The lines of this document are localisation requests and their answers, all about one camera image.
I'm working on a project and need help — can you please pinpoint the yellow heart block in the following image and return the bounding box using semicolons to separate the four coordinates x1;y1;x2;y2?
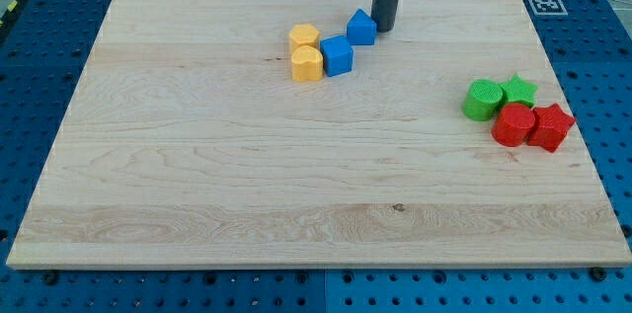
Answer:
291;45;324;82

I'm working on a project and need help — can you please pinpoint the blue cube block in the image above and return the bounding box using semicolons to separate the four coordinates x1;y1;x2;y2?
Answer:
320;36;354;77

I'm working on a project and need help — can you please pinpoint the yellow hexagon block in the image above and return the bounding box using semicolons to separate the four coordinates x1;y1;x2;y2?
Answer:
288;24;320;53

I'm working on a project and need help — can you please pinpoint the blue triangular block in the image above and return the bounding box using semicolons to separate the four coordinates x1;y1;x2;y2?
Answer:
347;9;377;45

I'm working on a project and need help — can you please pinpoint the light wooden board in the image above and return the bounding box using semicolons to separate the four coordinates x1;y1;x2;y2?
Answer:
7;0;631;271

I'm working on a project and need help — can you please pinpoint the green cylinder block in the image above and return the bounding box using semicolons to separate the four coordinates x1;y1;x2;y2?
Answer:
462;79;503;121

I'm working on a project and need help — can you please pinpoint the red cylinder block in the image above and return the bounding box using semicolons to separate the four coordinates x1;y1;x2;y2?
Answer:
491;103;535;147

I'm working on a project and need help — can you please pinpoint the green star block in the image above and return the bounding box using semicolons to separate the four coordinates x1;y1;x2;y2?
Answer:
499;74;537;108

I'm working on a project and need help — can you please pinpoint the red star block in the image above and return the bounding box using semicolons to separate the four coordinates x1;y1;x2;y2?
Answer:
526;104;576;153

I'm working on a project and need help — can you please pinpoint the white fiducial marker tag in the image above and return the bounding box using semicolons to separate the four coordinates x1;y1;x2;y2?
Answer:
527;0;568;16

